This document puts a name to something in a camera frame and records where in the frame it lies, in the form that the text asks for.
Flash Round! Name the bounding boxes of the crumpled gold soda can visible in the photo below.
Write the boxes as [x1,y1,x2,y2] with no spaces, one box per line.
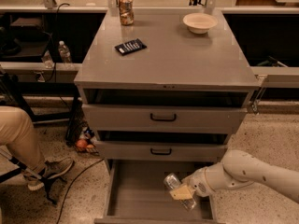
[119,0,134,25]

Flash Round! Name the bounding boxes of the white bowl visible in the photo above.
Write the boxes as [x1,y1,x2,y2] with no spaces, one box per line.
[183,13,218,35]

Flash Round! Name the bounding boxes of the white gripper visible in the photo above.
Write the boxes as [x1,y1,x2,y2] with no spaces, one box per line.
[169,167,215,200]

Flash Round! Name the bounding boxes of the grey middle drawer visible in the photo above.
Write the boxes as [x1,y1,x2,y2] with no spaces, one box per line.
[96,141,227,162]

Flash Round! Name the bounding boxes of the grey drawer cabinet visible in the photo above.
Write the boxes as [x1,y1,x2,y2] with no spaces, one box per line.
[74,8,261,173]

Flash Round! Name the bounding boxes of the person leg beige trousers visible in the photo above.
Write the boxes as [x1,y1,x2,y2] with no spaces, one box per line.
[0,106,46,173]

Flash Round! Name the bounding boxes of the black chair leg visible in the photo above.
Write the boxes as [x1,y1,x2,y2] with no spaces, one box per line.
[0,149,65,205]

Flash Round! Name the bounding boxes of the grey open bottom drawer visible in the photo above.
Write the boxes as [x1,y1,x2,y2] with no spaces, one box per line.
[94,161,219,224]

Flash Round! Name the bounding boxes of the clear water bottle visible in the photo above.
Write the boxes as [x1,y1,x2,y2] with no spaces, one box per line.
[58,41,72,63]

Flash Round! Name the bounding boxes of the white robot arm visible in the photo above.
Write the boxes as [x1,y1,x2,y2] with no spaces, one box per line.
[170,150,299,203]

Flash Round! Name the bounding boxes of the basket of fruit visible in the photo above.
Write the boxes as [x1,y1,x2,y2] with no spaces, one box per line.
[75,127,97,154]

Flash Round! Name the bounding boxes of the grey sneaker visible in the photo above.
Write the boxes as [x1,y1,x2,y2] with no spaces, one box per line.
[24,158,74,191]

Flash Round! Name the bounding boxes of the black floor cable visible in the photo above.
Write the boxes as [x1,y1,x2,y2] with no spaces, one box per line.
[55,158,105,224]

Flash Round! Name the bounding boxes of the grey top drawer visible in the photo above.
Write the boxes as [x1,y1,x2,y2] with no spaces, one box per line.
[82,105,247,134]

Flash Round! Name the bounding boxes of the black snack packet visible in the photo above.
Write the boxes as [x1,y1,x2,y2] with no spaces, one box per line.
[115,39,147,56]

